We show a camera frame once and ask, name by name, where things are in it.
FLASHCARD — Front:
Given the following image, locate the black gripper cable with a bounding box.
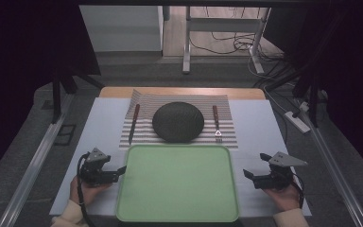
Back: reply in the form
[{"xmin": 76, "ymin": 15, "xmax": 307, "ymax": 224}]
[
  {"xmin": 76, "ymin": 152, "xmax": 97, "ymax": 227},
  {"xmin": 290, "ymin": 172, "xmax": 305, "ymax": 210}
]

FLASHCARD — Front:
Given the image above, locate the white table cover sheet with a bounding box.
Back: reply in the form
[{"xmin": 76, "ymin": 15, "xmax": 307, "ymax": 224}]
[{"xmin": 49, "ymin": 96, "xmax": 313, "ymax": 218}]

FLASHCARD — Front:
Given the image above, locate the person's right hand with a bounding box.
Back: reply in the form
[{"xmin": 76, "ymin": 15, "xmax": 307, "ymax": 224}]
[{"xmin": 262, "ymin": 182, "xmax": 303, "ymax": 213}]

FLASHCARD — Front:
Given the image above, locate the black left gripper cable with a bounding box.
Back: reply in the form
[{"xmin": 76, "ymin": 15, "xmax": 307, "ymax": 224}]
[{"xmin": 76, "ymin": 152, "xmax": 97, "ymax": 227}]

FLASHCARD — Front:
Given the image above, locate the black floor frame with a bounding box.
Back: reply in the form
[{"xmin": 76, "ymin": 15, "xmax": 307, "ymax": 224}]
[{"xmin": 53, "ymin": 123, "xmax": 78, "ymax": 147}]

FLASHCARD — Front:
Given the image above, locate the black metal stand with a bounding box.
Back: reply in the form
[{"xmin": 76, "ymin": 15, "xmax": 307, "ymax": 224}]
[
  {"xmin": 291, "ymin": 70, "xmax": 321, "ymax": 129},
  {"xmin": 51, "ymin": 61, "xmax": 106, "ymax": 125}
]

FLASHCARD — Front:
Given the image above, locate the striped placemat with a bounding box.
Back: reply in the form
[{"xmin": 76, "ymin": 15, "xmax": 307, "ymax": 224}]
[{"xmin": 118, "ymin": 89, "xmax": 239, "ymax": 150}]

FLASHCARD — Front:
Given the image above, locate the white cabinet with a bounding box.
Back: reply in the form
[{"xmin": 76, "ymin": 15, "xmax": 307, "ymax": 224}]
[{"xmin": 78, "ymin": 4, "xmax": 165, "ymax": 53}]

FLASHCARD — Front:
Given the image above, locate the black floor cables bundle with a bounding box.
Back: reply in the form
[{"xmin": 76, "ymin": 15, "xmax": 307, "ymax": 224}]
[{"xmin": 189, "ymin": 29, "xmax": 286, "ymax": 63}]

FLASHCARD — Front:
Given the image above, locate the wooden-handled fork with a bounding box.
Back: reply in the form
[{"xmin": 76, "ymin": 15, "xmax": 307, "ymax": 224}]
[{"xmin": 212, "ymin": 104, "xmax": 224, "ymax": 144}]

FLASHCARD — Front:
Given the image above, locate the green plastic tray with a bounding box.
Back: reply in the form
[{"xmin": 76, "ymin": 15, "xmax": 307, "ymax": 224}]
[{"xmin": 115, "ymin": 144, "xmax": 241, "ymax": 223}]

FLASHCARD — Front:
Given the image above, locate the person's left hand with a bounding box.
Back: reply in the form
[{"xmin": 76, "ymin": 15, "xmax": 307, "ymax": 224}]
[{"xmin": 69, "ymin": 174, "xmax": 112, "ymax": 207}]

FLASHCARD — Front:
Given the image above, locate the wooden-handled knife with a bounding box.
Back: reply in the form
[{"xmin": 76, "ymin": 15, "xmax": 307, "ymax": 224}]
[{"xmin": 128, "ymin": 103, "xmax": 141, "ymax": 147}]

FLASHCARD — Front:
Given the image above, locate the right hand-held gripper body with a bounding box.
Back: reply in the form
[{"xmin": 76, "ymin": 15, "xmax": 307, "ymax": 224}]
[{"xmin": 252, "ymin": 151, "xmax": 309, "ymax": 190}]

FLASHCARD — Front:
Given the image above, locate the white metal desk frame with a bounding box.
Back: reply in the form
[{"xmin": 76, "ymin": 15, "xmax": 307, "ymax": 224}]
[{"xmin": 181, "ymin": 6, "xmax": 270, "ymax": 76}]

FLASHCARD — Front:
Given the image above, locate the aluminium rail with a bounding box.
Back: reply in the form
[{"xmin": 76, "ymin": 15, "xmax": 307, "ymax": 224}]
[
  {"xmin": 296, "ymin": 97, "xmax": 363, "ymax": 227},
  {"xmin": 0, "ymin": 94, "xmax": 76, "ymax": 227}
]

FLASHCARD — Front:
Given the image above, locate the white power strip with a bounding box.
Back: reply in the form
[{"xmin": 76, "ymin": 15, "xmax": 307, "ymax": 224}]
[{"xmin": 284, "ymin": 111, "xmax": 312, "ymax": 134}]

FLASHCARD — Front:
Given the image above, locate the white power cable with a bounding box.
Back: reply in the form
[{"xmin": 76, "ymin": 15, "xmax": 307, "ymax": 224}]
[{"xmin": 262, "ymin": 84, "xmax": 290, "ymax": 115}]

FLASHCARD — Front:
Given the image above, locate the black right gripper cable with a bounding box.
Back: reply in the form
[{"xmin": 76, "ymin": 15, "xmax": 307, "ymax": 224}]
[{"xmin": 290, "ymin": 172, "xmax": 305, "ymax": 210}]

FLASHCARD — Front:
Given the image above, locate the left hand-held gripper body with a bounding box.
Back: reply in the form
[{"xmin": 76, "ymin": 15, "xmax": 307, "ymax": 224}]
[{"xmin": 78, "ymin": 147, "xmax": 120, "ymax": 187}]

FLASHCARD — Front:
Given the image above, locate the dark round plate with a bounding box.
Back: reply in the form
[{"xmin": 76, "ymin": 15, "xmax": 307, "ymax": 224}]
[{"xmin": 151, "ymin": 101, "xmax": 205, "ymax": 144}]

